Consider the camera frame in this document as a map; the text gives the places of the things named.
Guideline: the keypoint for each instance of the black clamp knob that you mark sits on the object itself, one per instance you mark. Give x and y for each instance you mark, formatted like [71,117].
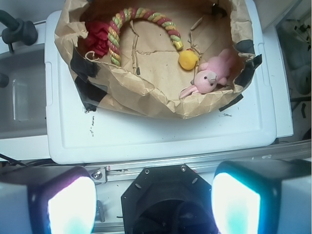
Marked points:
[17,30]

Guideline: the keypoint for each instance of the pink plush bunny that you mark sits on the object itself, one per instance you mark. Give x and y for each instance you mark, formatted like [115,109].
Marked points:
[212,73]

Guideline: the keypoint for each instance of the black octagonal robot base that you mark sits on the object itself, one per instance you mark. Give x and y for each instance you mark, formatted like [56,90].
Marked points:
[168,200]

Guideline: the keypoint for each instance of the multicolour twisted rope toy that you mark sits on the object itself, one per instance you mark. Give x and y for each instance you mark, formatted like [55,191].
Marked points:
[151,21]

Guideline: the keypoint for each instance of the aluminium extrusion rail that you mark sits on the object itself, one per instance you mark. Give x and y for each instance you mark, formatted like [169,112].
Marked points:
[204,163]

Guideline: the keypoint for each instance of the brown paper bag basket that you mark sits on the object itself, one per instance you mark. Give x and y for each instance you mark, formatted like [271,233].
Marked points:
[149,80]

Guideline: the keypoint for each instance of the metal corner bracket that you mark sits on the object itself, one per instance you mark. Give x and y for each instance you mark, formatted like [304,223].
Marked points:
[98,175]

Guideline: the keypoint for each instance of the red crumpled cloth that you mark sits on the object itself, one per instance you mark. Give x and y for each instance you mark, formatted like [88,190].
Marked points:
[97,37]

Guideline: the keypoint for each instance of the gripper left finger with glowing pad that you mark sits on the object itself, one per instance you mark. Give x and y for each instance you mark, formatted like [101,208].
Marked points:
[47,200]

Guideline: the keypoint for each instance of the clear plastic container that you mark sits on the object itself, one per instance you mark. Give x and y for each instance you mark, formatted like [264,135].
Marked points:
[29,99]

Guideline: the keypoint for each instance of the white plastic bin lid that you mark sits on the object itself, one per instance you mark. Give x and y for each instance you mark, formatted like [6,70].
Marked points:
[77,136]

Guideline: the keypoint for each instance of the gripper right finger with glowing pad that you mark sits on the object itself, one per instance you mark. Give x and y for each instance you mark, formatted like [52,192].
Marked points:
[263,197]

